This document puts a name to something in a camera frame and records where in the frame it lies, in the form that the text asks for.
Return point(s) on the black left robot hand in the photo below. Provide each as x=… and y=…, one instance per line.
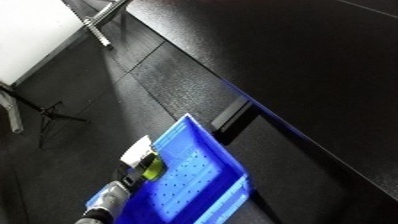
x=139, y=173

